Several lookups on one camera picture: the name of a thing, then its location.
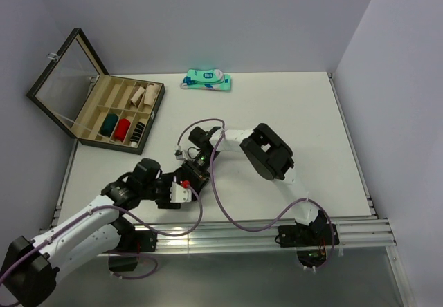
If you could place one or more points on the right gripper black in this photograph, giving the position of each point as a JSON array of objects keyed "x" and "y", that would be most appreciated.
[{"x": 190, "y": 164}]

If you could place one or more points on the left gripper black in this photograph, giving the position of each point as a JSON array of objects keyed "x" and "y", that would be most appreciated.
[{"x": 168, "y": 178}]

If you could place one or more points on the dark green patterned sock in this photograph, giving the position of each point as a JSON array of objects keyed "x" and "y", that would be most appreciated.
[{"x": 108, "y": 124}]

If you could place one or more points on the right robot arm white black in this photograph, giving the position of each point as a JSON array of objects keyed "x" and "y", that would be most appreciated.
[{"x": 270, "y": 156}]

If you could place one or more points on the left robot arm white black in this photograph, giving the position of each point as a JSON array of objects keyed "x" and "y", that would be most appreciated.
[{"x": 33, "y": 267}]

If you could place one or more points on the mint green folded socks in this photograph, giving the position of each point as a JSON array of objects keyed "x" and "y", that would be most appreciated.
[{"x": 212, "y": 80}]

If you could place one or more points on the black white striped rolled sock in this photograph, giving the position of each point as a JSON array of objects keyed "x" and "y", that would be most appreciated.
[{"x": 136, "y": 134}]

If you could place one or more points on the red rolled sock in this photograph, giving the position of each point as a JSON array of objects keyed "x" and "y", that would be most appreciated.
[{"x": 121, "y": 129}]

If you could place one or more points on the beige rolled sock right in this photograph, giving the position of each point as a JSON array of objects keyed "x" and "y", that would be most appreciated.
[{"x": 150, "y": 94}]

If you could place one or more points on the beige rolled sock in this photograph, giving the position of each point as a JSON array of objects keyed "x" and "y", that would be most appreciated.
[
  {"x": 137, "y": 96},
  {"x": 150, "y": 94}
]

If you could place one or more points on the beige rolled sock left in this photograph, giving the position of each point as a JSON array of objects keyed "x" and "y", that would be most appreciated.
[{"x": 137, "y": 96}]

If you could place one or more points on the black wooden organizer box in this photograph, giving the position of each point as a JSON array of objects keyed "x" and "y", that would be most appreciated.
[{"x": 77, "y": 92}]

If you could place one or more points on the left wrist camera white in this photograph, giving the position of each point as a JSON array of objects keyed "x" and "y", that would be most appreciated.
[{"x": 180, "y": 192}]

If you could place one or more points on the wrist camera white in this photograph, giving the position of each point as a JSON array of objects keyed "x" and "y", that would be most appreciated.
[
  {"x": 180, "y": 192},
  {"x": 179, "y": 155}
]

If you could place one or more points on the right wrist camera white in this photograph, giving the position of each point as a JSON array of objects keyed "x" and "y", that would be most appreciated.
[{"x": 179, "y": 155}]

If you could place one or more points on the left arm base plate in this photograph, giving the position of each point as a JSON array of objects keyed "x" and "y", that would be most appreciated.
[{"x": 137, "y": 242}]

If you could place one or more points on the aluminium frame rail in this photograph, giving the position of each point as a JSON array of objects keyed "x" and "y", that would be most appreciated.
[{"x": 214, "y": 238}]

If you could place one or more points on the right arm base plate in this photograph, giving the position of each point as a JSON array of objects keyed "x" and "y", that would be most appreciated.
[{"x": 296, "y": 236}]

